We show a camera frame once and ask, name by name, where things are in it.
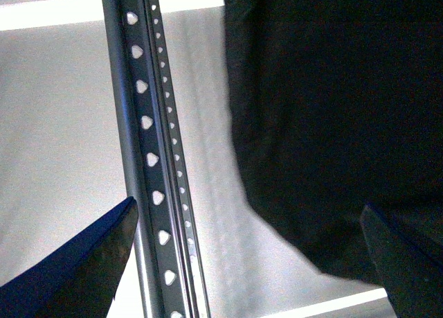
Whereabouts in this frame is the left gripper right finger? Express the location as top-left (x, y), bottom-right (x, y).
top-left (361, 204), bottom-right (442, 317)

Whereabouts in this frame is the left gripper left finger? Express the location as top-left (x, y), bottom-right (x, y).
top-left (1, 197), bottom-right (138, 317)

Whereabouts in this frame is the grey metal clothes rack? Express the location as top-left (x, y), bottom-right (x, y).
top-left (102, 0), bottom-right (210, 317)

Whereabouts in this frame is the black printed t-shirt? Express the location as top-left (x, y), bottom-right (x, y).
top-left (224, 0), bottom-right (442, 284)

